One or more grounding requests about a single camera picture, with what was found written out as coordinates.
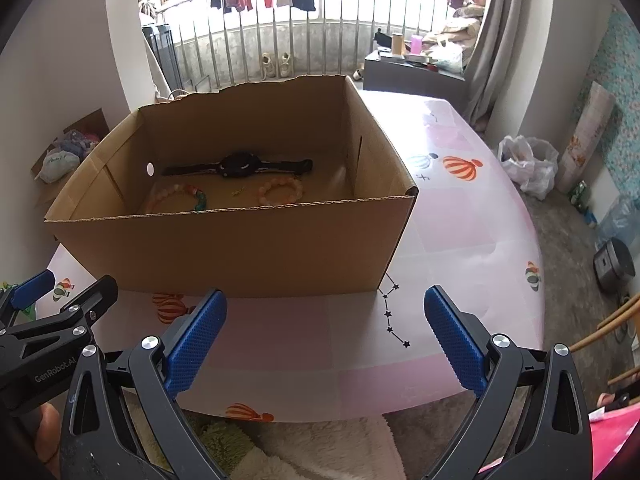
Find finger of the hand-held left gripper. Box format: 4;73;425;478
0;274;120;365
0;269;57;333

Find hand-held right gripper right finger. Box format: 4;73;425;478
422;285;593;480

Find pink balloon print tablecloth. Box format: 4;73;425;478
42;91;546;423

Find person's left hand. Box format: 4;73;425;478
31;402;63;466

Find balcony railing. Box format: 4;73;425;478
140;0;448;93

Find green can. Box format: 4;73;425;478
570;180;591;211

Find pair of white shoes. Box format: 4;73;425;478
260;52;293;80

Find black smartwatch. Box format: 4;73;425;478
162;152;313;180

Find small white green-print bag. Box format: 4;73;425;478
40;150;81;183

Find white plastic bag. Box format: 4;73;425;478
497;135;560;201

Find brown cardboard box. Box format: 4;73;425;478
44;74;420;298

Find orange bead bracelet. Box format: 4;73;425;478
258;176;305;206

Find printed paper roll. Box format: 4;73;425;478
557;81;621;193

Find grey round bin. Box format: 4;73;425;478
593;237;636;293

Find pile of bags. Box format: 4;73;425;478
425;5;488;73

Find wooden chair legs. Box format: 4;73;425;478
570;292;640;386

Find white green fluffy clothing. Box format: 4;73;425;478
122;400;408;480

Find clear water bottle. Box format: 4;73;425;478
595;195;640;246

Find dark cabinet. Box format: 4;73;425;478
363;52;468;111

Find black folding rack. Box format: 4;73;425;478
141;22;183;93

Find grey curtain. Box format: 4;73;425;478
462;0;546;128

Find pink bag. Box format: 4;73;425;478
587;392;640;480

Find small open cardboard box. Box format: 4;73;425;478
31;109;111;211

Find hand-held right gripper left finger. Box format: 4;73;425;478
60;287;231;480

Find multicolour bead bracelet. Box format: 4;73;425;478
145;183;208;213

